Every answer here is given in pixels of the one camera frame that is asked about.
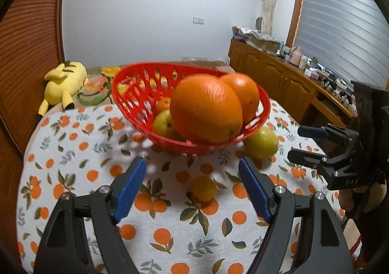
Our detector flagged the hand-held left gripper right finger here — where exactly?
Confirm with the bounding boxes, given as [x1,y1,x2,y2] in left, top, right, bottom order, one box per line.
[238,157,354,274]

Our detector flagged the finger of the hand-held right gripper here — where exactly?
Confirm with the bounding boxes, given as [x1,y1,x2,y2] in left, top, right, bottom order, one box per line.
[297,124,361,148]
[287,148,361,177]

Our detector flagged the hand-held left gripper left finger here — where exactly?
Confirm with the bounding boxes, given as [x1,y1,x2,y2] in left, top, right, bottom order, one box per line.
[33,157,147,274]

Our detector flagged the yellow-green lemon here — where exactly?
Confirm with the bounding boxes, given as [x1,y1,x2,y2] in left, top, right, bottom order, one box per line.
[244,126,279,159]

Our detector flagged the red plastic basket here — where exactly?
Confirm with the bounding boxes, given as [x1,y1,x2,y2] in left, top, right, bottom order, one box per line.
[111,62,271,156]

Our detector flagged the medium orange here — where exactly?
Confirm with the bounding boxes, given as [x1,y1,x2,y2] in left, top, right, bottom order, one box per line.
[219,73,261,125]

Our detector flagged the small tangerine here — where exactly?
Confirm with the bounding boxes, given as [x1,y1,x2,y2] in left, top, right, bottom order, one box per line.
[156,97,173,115]

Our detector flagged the large orange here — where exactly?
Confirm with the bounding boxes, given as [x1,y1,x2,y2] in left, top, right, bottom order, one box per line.
[169,74,244,144]

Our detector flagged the person's right hand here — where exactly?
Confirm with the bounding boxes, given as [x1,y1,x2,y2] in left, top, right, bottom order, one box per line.
[340,183,389,213]

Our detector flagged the black gadgets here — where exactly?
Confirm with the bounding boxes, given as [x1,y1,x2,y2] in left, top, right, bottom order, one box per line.
[323,75,357,106]

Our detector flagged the small yellow citrus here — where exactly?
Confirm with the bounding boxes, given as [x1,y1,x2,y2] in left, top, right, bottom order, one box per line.
[190,175,217,203]

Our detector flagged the group of small bottles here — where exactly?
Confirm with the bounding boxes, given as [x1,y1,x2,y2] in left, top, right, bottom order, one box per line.
[299,55,332,80]

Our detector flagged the orange-print tablecloth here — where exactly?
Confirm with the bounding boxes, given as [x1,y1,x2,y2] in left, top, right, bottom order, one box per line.
[17,99,362,274]

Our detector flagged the wooden sideboard cabinet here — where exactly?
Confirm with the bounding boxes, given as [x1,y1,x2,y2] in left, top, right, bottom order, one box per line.
[228,38,357,128]

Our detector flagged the pink container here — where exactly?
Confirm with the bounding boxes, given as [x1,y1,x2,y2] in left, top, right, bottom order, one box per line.
[289,46,303,65]

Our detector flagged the pile of cardboard boxes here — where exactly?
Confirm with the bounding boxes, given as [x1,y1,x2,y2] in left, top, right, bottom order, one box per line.
[232,25,280,52]

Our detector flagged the grey window blind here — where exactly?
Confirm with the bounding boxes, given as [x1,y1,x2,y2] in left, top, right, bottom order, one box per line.
[293,0,389,89]

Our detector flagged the yellow plush toy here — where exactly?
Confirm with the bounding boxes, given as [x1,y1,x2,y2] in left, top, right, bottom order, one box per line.
[37,61,89,116]

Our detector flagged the wooden louvred wardrobe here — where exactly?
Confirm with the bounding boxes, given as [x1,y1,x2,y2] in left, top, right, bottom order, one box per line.
[0,0,72,156]

